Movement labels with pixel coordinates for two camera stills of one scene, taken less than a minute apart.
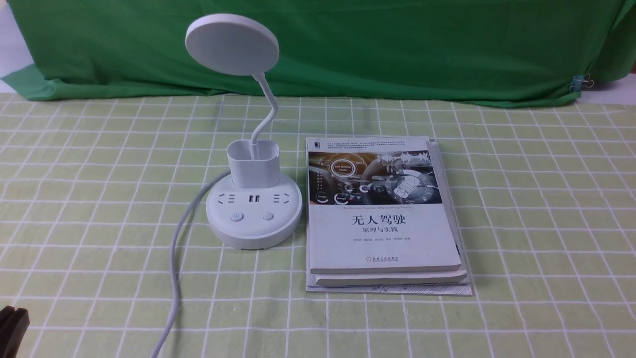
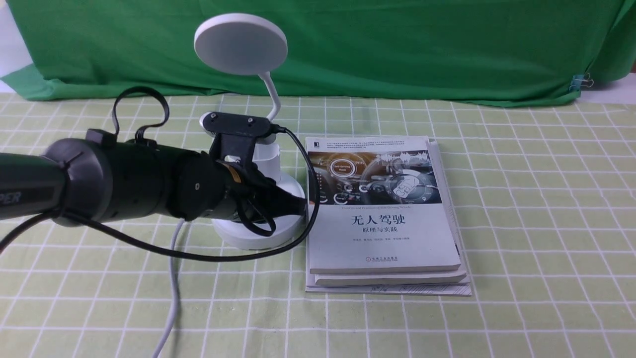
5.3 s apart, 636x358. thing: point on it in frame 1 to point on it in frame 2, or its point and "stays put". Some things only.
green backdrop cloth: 496,52 stays put
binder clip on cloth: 579,81 stays put
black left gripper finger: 6,316 to 204,186
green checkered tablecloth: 94,190 stays put
